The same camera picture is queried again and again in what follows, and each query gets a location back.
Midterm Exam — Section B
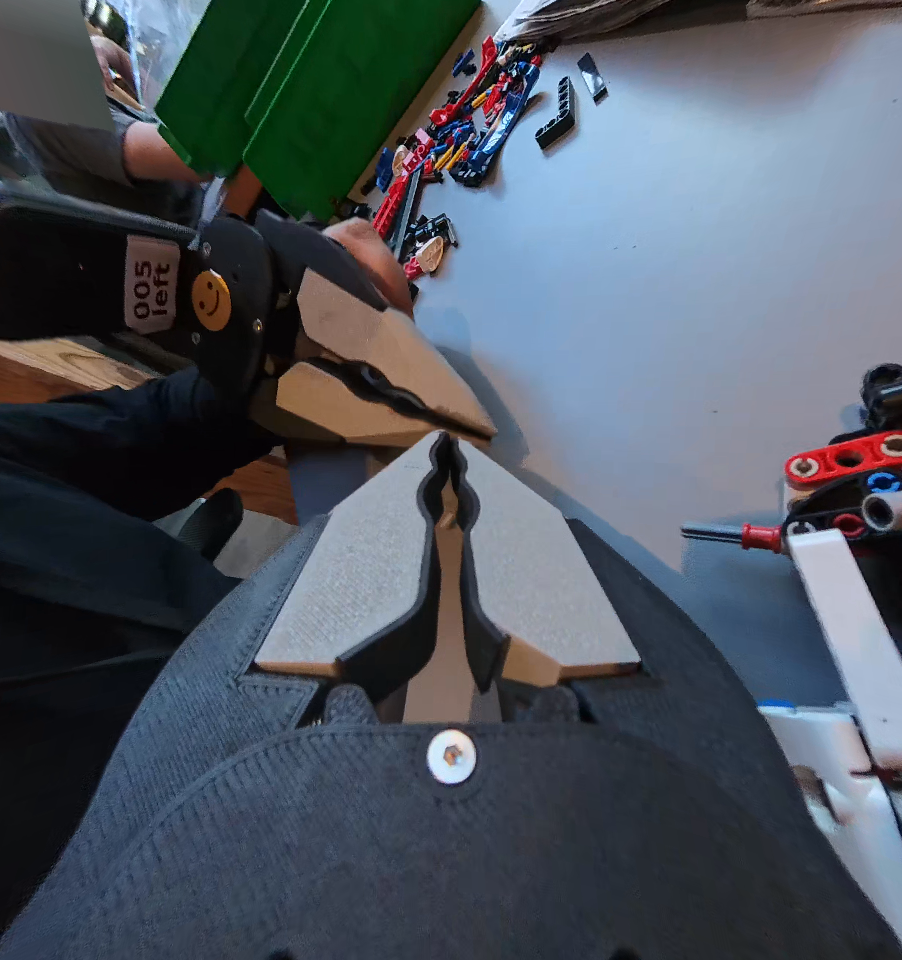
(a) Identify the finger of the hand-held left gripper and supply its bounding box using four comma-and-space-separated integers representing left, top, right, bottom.
258, 358, 493, 451
295, 267, 497, 442

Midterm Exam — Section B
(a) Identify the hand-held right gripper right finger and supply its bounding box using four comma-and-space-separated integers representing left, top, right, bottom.
449, 438, 643, 697

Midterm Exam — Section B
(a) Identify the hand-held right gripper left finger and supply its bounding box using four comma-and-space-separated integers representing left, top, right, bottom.
253, 431, 454, 705

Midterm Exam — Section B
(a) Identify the toy brick car model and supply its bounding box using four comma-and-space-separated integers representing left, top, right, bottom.
679, 362, 902, 960

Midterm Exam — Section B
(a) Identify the person's left forearm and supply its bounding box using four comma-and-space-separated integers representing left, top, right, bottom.
0, 366, 291, 586

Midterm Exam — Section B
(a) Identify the person's left hand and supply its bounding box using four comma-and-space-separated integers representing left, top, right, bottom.
323, 217, 416, 318

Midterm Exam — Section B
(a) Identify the green plastic bin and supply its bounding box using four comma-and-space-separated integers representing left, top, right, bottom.
242, 0, 484, 222
154, 0, 325, 179

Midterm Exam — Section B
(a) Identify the pile of toy brick parts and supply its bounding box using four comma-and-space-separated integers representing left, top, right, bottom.
346, 33, 546, 285

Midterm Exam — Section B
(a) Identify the black angled toy beam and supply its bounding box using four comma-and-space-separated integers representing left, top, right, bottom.
535, 75, 578, 151

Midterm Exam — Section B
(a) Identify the person's torso in black jacket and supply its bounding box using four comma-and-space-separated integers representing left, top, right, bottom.
0, 555, 242, 960

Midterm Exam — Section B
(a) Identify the clear plastic bag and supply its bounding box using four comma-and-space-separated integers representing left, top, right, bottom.
492, 0, 677, 48

